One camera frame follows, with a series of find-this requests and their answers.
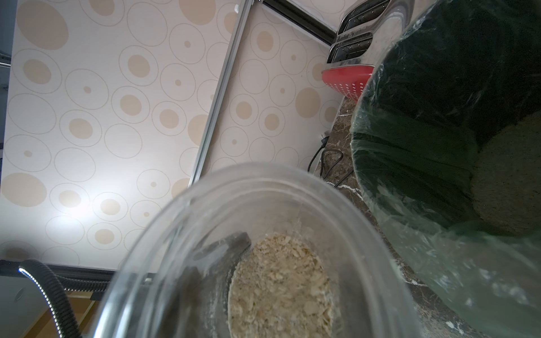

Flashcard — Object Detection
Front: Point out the red-lid oatmeal jar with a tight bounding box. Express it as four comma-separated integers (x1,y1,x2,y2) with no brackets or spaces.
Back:
93,163,421,337

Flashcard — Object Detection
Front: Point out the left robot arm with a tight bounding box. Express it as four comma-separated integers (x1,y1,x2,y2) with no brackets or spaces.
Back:
1,259,114,337

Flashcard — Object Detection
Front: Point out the red toaster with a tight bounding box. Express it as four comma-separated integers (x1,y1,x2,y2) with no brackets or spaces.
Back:
322,0,435,100

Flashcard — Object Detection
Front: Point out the black toaster power cable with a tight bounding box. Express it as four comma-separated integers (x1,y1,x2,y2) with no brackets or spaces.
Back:
306,134,356,189

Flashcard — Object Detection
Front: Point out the left diagonal aluminium rail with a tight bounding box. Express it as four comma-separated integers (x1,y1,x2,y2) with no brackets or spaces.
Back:
188,0,254,187

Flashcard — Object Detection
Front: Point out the left black frame post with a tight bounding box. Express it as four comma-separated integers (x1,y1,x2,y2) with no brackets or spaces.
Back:
263,0,337,46

